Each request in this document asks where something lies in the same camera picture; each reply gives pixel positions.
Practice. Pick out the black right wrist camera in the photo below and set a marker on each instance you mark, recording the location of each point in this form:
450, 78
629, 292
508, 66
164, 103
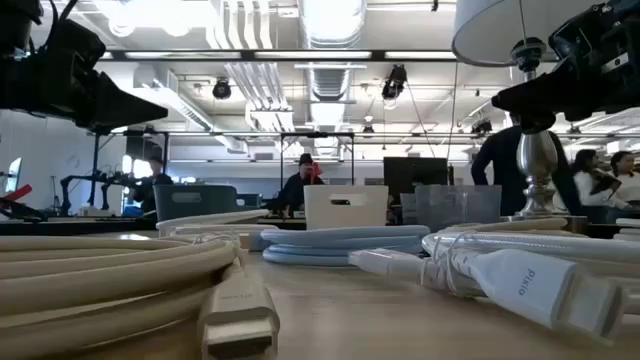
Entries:
575, 37

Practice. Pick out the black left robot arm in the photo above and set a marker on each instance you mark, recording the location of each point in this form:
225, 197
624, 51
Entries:
17, 12

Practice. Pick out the black ceiling spotlight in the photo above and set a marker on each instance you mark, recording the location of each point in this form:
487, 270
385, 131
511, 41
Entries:
221, 89
395, 82

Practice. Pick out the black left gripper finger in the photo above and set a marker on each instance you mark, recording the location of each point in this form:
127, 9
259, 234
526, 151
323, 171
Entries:
120, 110

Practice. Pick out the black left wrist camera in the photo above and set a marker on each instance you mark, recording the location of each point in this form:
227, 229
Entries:
75, 50

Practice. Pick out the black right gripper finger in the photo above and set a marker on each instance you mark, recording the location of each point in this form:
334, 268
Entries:
550, 97

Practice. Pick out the overhead light bar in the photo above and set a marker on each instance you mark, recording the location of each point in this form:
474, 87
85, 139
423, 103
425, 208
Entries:
240, 55

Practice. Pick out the black background robot arm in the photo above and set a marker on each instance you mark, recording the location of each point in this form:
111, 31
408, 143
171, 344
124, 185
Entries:
66, 187

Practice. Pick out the red and black clamp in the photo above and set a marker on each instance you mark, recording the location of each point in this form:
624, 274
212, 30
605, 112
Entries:
17, 192

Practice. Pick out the black background rig frame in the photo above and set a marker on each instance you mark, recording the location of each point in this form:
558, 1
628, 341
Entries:
317, 134

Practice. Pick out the dark grey plastic bin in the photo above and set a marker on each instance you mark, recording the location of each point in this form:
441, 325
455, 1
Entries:
215, 200

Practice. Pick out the person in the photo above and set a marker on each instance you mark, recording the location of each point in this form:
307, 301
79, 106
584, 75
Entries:
295, 192
627, 182
500, 170
587, 187
150, 192

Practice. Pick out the white plastic bin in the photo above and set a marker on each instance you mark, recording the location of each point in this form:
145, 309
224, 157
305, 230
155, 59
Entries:
320, 210

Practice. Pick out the translucent grey plastic bin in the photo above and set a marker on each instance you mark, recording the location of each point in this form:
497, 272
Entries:
460, 205

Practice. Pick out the silver ventilation duct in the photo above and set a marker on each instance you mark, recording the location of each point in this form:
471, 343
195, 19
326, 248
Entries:
330, 30

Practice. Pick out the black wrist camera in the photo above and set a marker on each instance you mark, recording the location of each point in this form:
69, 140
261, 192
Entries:
575, 37
75, 50

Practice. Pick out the table lamp white shade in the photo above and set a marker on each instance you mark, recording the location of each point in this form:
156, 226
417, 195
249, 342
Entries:
490, 30

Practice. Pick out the black computer monitor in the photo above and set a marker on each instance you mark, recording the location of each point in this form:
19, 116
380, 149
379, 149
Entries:
415, 172

